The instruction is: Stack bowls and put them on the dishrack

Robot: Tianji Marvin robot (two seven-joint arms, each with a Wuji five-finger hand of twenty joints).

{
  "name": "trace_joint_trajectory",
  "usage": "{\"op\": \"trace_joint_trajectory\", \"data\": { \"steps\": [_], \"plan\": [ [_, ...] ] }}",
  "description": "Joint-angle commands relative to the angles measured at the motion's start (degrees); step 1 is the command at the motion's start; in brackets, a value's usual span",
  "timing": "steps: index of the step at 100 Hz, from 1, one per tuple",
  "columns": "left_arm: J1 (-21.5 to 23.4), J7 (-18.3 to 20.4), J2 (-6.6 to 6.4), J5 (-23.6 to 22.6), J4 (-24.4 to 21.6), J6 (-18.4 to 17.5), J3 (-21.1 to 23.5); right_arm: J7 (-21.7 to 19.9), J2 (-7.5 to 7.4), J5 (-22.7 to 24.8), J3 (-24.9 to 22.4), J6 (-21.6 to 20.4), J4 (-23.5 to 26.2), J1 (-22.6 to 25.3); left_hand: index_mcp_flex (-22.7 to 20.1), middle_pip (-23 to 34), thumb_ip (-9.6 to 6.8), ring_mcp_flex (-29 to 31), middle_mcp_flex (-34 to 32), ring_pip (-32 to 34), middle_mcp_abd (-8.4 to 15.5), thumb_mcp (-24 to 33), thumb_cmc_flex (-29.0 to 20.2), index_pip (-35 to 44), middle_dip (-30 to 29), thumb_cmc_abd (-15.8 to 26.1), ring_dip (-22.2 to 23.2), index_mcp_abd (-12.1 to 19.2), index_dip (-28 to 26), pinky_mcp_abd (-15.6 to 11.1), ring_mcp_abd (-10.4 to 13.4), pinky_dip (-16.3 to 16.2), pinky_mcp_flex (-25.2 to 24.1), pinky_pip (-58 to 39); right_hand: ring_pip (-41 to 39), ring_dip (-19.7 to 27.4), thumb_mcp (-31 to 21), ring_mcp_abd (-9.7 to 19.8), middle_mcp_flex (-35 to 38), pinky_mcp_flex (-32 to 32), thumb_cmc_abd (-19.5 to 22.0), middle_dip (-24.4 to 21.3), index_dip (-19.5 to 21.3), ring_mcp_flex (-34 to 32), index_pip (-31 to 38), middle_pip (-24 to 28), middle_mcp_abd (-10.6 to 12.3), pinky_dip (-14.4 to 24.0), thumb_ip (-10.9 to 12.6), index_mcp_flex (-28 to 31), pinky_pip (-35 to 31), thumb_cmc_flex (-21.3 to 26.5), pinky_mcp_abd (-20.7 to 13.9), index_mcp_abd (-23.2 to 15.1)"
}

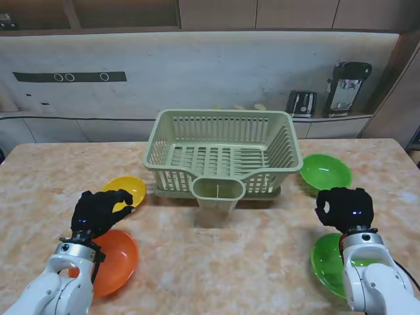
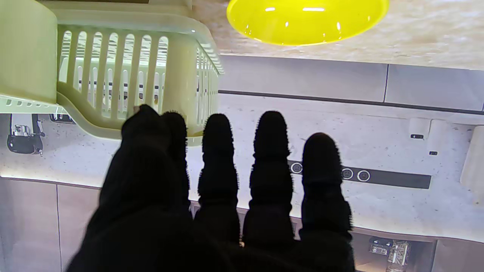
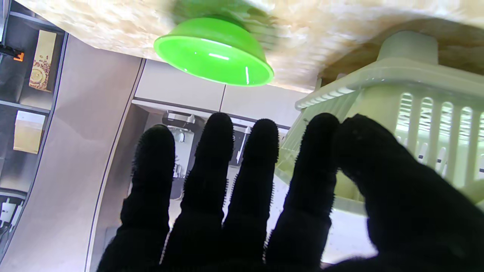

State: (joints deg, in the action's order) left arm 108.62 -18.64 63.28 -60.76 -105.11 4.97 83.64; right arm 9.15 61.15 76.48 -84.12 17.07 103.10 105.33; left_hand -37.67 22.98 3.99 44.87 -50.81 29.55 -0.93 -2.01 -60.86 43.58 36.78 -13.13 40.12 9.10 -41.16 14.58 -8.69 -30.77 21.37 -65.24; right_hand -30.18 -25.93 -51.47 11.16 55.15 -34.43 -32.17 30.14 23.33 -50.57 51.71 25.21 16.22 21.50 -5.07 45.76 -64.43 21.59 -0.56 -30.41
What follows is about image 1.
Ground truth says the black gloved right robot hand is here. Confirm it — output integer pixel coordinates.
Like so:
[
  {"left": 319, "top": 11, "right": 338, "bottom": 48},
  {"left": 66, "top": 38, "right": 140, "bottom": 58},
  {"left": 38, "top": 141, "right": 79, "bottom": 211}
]
[{"left": 314, "top": 186, "right": 375, "bottom": 236}]

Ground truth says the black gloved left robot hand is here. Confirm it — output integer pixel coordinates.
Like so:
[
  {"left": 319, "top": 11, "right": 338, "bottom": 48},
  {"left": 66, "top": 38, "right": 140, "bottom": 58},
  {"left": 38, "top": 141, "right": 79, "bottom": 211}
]
[{"left": 71, "top": 189, "right": 138, "bottom": 240}]

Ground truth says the small deep green bowl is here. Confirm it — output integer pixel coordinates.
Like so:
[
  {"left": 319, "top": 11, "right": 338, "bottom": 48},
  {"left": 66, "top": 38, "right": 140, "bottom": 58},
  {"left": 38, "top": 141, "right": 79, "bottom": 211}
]
[{"left": 300, "top": 154, "right": 353, "bottom": 192}]

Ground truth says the yellow plastic bowl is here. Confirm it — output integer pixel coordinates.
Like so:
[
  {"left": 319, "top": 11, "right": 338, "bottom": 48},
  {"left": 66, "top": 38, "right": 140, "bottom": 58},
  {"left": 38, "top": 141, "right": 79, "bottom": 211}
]
[{"left": 101, "top": 176, "right": 147, "bottom": 208}]

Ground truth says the orange plastic bowl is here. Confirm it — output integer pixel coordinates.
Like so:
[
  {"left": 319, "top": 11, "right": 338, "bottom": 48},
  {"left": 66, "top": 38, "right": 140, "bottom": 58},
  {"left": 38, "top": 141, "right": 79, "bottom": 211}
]
[{"left": 68, "top": 229, "right": 139, "bottom": 298}]

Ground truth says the wide green plastic bowl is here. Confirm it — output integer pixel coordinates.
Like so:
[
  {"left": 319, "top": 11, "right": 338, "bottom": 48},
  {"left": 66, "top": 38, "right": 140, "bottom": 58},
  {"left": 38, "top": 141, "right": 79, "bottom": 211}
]
[{"left": 310, "top": 232, "right": 348, "bottom": 299}]

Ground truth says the white kitchen counter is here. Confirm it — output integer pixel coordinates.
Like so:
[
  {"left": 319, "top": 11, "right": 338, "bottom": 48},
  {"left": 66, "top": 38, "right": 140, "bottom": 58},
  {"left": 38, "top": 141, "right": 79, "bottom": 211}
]
[{"left": 0, "top": 110, "right": 375, "bottom": 144}]

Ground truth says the pale green cutlery holder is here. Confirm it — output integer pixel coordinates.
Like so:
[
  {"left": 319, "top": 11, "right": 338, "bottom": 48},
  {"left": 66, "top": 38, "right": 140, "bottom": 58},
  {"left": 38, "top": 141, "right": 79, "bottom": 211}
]
[{"left": 191, "top": 176, "right": 246, "bottom": 213}]

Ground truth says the black toaster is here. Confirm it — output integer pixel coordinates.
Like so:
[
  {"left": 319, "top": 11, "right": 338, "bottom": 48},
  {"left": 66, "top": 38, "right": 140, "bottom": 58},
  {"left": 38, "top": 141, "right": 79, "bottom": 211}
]
[{"left": 285, "top": 90, "right": 318, "bottom": 118}]

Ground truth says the black silver coffee machine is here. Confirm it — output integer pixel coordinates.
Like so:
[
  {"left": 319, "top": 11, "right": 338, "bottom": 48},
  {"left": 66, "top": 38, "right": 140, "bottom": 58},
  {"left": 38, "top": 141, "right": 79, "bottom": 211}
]
[{"left": 323, "top": 60, "right": 373, "bottom": 118}]

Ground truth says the pale green plastic dish rack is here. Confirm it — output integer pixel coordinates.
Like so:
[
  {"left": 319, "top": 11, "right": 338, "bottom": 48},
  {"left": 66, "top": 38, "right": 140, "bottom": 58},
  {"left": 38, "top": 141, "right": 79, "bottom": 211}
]
[{"left": 142, "top": 109, "right": 303, "bottom": 194}]

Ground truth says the small dark box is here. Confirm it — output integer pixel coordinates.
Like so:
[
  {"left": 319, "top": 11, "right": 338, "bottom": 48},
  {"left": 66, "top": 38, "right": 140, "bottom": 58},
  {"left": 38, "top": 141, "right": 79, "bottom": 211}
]
[{"left": 0, "top": 12, "right": 16, "bottom": 30}]

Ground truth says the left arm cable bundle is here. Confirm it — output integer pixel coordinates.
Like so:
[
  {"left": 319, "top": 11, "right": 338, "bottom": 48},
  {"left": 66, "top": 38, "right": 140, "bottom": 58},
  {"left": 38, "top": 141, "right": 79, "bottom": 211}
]
[{"left": 88, "top": 241, "right": 106, "bottom": 285}]

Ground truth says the black wall strip with rings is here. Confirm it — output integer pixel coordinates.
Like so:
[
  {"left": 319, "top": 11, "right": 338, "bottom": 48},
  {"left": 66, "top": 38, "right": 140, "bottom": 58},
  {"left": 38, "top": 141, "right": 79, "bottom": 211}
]
[{"left": 12, "top": 71, "right": 127, "bottom": 83}]

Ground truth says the wooden wall cabinet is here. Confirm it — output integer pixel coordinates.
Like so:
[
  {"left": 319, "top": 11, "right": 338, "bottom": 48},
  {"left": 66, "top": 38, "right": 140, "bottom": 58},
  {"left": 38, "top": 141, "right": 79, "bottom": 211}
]
[{"left": 0, "top": 0, "right": 420, "bottom": 33}]

